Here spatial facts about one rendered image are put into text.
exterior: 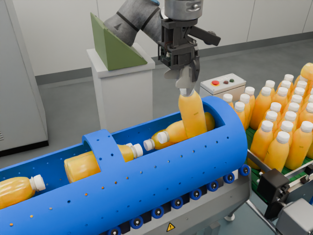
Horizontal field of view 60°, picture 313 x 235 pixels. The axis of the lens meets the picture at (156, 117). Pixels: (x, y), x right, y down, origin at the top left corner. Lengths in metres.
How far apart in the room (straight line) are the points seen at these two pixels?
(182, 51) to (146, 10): 0.82
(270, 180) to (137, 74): 0.88
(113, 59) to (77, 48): 2.24
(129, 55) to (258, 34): 3.58
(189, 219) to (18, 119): 1.86
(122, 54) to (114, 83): 0.18
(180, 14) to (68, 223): 0.55
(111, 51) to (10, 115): 1.35
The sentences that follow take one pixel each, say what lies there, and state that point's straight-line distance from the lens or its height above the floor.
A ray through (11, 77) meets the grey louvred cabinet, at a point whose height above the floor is 0.76.
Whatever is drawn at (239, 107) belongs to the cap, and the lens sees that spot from 1.16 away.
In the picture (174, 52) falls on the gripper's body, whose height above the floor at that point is 1.47.
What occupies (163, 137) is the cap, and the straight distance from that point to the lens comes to 0.92.
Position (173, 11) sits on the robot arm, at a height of 1.56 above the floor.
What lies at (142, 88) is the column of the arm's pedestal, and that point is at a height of 0.95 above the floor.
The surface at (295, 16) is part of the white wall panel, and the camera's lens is 5.24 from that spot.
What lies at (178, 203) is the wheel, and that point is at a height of 0.97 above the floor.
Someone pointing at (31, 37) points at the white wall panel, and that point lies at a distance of 3.57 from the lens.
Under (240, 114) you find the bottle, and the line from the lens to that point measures 1.17.
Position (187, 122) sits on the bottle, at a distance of 0.84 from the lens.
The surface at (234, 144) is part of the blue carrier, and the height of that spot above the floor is 1.16.
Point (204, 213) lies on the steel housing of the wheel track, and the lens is 1.06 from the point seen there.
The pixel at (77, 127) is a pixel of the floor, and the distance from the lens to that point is 2.91.
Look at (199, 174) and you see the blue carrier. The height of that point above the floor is 1.11.
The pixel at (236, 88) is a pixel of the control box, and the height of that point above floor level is 1.07.
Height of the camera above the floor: 1.73
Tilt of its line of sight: 36 degrees down
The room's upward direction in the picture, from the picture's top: straight up
